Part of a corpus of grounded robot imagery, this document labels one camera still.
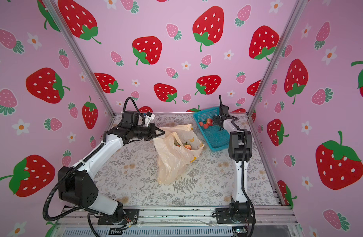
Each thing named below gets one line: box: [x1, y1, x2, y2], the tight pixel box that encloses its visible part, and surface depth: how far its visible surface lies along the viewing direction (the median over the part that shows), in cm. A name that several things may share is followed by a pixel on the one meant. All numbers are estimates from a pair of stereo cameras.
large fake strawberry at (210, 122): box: [206, 118, 214, 126], surface depth 112 cm
